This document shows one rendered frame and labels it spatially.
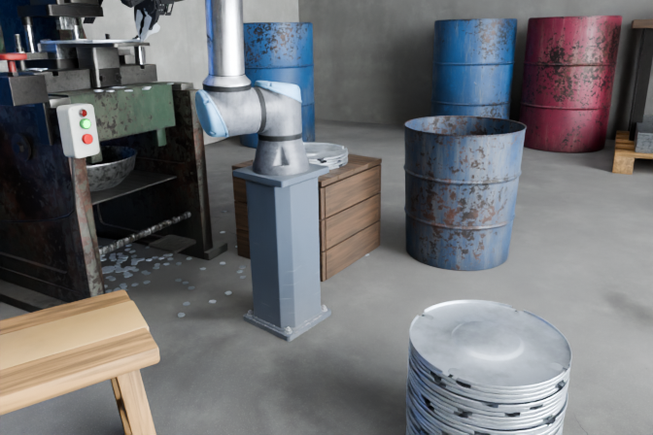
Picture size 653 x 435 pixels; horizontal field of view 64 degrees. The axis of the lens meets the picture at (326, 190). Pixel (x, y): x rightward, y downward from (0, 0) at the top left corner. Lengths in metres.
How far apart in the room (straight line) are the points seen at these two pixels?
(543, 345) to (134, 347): 0.72
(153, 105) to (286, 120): 0.62
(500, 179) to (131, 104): 1.21
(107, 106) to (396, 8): 3.42
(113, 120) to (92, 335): 0.89
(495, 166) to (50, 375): 1.38
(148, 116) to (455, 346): 1.21
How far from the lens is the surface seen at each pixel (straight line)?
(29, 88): 1.54
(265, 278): 1.45
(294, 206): 1.35
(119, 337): 0.94
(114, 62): 1.79
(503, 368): 1.00
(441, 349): 1.02
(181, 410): 1.29
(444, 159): 1.75
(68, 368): 0.89
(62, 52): 1.85
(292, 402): 1.27
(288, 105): 1.32
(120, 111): 1.73
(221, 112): 1.26
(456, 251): 1.85
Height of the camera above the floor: 0.79
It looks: 17 degrees down
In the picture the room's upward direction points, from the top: 1 degrees counter-clockwise
